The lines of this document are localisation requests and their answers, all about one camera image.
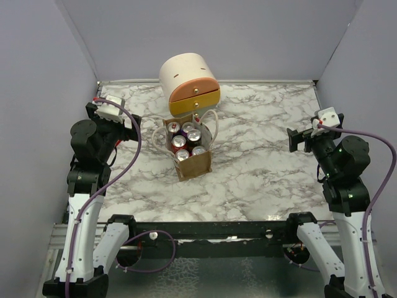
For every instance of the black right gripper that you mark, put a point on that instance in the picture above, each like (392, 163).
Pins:
(297, 136)

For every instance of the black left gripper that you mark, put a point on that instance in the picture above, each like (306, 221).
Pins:
(126, 133)

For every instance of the silver blue energy drink can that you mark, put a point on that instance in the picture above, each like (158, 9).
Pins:
(174, 128)

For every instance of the red cola can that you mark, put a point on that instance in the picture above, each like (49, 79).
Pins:
(182, 155)
(178, 142)

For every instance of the purple fanta can front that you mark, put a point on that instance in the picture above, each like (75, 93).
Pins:
(186, 128)

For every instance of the purple fanta can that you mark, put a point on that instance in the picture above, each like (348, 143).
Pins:
(198, 150)
(186, 128)

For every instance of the black yellow can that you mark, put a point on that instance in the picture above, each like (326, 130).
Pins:
(194, 138)

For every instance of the brown canvas bag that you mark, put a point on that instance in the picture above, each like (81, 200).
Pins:
(196, 165)

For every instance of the red cola can front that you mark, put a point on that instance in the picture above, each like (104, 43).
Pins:
(178, 142)

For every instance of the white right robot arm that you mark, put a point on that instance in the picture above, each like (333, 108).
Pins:
(343, 155)

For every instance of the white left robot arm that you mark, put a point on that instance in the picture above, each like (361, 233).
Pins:
(84, 267)

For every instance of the cream round drawer cabinet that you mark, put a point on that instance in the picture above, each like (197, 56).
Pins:
(188, 85)

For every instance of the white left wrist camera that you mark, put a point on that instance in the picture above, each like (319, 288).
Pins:
(108, 111)

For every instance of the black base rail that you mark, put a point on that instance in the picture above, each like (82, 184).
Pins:
(163, 240)

